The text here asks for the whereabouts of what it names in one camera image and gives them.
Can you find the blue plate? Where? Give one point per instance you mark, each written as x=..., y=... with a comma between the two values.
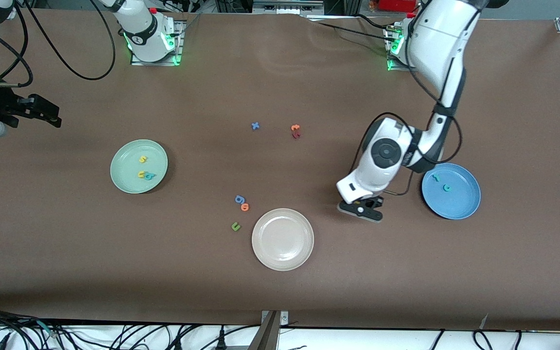
x=460, y=199

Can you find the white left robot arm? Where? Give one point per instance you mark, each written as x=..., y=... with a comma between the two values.
x=387, y=153

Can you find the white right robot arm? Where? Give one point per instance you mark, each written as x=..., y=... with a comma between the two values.
x=144, y=29

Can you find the small metal bracket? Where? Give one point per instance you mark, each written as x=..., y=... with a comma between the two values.
x=284, y=318

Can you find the blue foam letter g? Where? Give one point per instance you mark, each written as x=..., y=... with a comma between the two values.
x=238, y=198

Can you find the green plate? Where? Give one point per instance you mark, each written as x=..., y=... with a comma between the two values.
x=129, y=170

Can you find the aluminium profile post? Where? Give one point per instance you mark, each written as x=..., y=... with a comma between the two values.
x=265, y=335

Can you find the grey metal box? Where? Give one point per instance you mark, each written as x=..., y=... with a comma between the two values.
x=287, y=6

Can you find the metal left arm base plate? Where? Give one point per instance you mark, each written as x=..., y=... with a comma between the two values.
x=393, y=65

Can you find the green foam letter u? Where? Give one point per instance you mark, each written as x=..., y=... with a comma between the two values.
x=235, y=228

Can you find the teal foam letter b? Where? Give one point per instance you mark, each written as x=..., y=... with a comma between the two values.
x=150, y=176

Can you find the beige plate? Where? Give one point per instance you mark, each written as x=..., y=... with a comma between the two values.
x=283, y=239

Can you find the white paper scrap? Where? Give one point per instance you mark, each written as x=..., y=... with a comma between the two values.
x=484, y=321

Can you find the red background object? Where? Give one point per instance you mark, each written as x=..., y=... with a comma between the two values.
x=396, y=5

